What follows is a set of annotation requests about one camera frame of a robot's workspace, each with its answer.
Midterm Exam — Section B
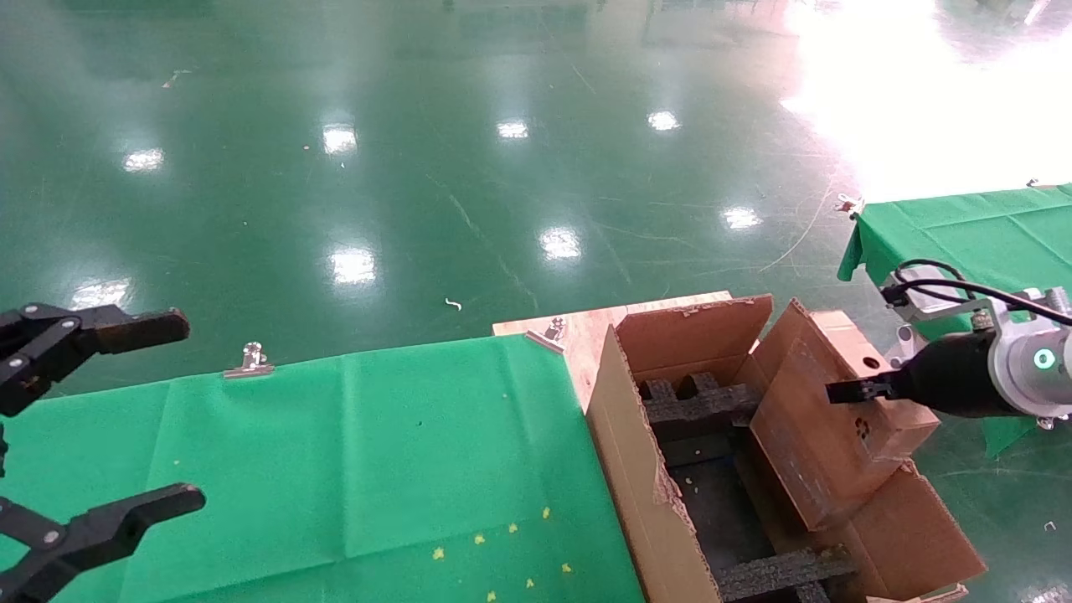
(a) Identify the green cloth with yellow dots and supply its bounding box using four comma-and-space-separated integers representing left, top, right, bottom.
0, 332, 646, 603

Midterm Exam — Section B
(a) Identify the large open cardboard carton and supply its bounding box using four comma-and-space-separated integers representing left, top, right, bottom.
585, 293, 987, 603

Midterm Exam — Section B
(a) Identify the plain green table cloth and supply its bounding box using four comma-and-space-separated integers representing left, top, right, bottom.
837, 183, 1072, 460

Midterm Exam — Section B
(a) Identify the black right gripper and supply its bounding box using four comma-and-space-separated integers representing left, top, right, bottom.
826, 331, 1018, 420

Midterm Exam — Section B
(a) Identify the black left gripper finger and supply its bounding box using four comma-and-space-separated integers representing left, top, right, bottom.
0, 483, 207, 603
0, 303, 191, 417

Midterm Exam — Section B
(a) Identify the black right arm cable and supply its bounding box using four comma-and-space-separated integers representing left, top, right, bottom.
879, 258, 1072, 327

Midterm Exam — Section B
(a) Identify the small cardboard box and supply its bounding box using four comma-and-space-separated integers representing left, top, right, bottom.
748, 299, 941, 533

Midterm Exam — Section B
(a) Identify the black foam insert block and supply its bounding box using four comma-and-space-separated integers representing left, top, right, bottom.
716, 544, 859, 603
641, 373, 763, 445

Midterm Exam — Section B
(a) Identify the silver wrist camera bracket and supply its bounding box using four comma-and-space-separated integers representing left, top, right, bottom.
879, 264, 993, 369

